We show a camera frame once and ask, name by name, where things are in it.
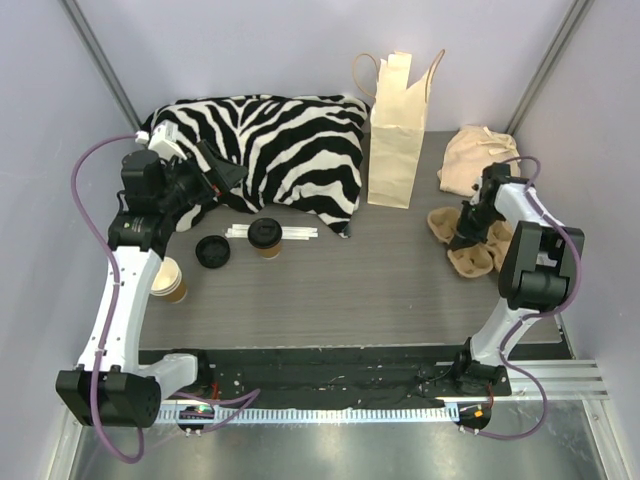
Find black lid stack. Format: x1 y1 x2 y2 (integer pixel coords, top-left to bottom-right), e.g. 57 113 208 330
195 235 231 269

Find single black cup lid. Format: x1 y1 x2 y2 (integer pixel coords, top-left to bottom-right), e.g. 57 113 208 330
247 218 283 249

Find single brown paper cup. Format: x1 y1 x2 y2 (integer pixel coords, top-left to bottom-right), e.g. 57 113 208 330
257 241 282 260

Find brown paper cups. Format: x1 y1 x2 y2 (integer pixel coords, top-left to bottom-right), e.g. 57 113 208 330
150 257 188 304

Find cream paper bag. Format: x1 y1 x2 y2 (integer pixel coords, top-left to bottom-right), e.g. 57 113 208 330
358 49 446 209

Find cardboard cup carrier tray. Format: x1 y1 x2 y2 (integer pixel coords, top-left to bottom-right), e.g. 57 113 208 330
427 207 460 245

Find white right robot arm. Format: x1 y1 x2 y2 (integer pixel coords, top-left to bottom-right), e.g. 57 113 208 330
446 160 585 395

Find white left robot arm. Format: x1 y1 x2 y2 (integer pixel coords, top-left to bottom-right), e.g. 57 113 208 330
55 141 248 428

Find white paper straw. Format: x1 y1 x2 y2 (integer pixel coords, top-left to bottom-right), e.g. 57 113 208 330
224 224 318 240

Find zebra print cushion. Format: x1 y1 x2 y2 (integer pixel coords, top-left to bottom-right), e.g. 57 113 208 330
141 94 370 238

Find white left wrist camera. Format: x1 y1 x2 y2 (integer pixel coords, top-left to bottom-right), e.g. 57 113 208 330
134 121 187 161

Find beige cloth drawstring pouch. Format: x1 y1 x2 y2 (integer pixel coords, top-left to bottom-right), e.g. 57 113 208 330
437 125 519 197

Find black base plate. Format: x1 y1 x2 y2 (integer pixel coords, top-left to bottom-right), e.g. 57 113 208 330
139 345 511 412

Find white slotted cable duct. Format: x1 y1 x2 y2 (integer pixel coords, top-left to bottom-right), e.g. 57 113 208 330
155 403 459 425

